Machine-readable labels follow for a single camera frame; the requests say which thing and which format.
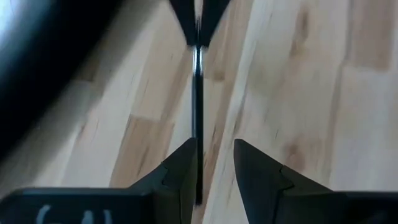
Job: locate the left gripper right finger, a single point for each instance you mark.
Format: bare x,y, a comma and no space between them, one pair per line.
264,193

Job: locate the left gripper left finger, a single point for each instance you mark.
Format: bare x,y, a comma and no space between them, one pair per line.
177,189

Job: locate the thin black makeup brush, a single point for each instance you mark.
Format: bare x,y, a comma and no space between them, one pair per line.
197,93

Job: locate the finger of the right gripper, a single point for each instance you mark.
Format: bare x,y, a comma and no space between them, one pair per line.
185,15
214,15

